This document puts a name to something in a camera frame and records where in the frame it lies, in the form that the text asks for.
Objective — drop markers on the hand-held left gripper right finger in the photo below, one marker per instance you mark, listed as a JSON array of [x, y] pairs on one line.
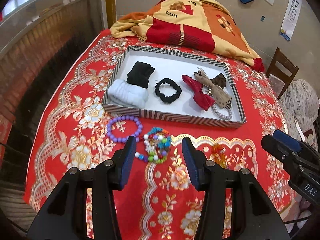
[[191, 162]]

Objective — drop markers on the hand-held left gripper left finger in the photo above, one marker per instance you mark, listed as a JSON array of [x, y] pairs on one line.
[[128, 160]]

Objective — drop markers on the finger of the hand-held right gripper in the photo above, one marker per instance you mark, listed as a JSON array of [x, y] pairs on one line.
[[285, 140], [275, 147]]

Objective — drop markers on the striped shallow cardboard box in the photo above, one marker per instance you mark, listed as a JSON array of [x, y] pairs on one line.
[[172, 105]]

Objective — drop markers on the white floral print cloth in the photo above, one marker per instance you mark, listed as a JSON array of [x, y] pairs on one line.
[[300, 97]]

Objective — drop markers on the red floral embroidered tablecloth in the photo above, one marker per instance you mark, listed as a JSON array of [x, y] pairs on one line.
[[75, 120]]

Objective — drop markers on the white fabric hair band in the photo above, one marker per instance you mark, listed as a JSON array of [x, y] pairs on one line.
[[125, 92]]

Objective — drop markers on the red velvet bow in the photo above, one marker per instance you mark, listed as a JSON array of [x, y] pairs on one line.
[[197, 90]]

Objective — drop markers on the black scrunchie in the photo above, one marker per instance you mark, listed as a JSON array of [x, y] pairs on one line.
[[158, 90]]

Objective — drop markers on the brown wooden chair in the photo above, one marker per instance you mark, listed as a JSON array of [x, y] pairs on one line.
[[280, 62]]

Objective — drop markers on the black fabric hair band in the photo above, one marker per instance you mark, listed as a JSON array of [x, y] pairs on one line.
[[140, 75]]

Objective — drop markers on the brown scrunchie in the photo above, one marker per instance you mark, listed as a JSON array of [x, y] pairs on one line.
[[222, 78]]

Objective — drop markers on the red orange patchwork blanket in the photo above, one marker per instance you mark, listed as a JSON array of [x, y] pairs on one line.
[[200, 25]]

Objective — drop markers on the wall chart poster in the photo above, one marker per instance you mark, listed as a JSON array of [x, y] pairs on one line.
[[291, 12]]

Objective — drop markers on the wooden door frame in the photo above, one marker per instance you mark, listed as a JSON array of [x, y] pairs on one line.
[[110, 2]]

